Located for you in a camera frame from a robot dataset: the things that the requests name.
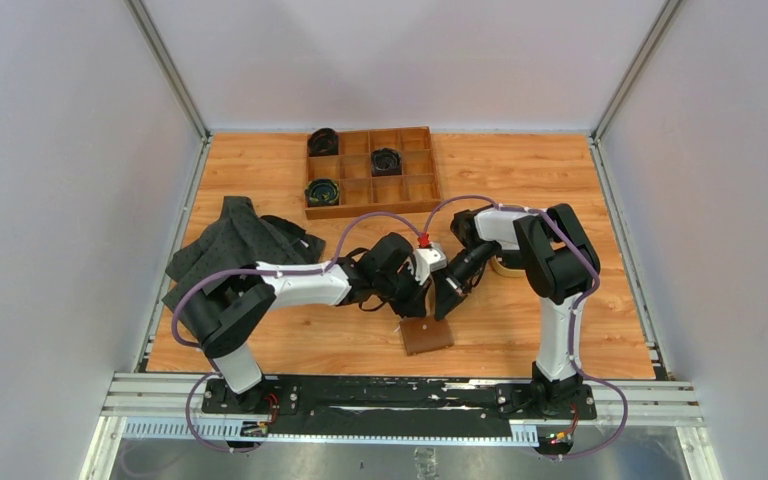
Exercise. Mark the yellow oval card tray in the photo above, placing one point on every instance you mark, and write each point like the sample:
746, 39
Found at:
501, 269

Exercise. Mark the black-green coiled belt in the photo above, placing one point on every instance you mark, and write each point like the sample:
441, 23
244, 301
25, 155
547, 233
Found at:
322, 192

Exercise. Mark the brown leather card holder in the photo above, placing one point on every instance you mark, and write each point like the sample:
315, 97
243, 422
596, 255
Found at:
423, 335

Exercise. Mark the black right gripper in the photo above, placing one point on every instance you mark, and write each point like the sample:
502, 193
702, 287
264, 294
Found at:
449, 293

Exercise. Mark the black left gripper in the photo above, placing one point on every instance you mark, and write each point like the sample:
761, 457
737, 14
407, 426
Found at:
415, 302

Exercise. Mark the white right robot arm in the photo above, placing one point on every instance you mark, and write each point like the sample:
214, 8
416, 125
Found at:
561, 266

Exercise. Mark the dark grey dotted cloth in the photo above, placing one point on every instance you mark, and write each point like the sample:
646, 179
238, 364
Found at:
237, 239

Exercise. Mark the black coiled belt middle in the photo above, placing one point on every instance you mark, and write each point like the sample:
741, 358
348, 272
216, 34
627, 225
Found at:
385, 162

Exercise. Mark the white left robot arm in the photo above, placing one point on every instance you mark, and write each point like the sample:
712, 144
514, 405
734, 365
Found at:
223, 310

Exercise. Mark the wooden compartment tray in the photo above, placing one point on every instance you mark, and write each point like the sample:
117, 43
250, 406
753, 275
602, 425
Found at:
354, 172

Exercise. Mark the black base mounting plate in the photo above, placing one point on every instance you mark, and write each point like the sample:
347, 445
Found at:
392, 406

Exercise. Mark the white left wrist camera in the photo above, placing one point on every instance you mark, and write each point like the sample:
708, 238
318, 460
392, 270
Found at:
424, 261

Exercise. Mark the black coiled belt top-left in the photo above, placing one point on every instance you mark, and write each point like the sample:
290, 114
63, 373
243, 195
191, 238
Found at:
323, 142

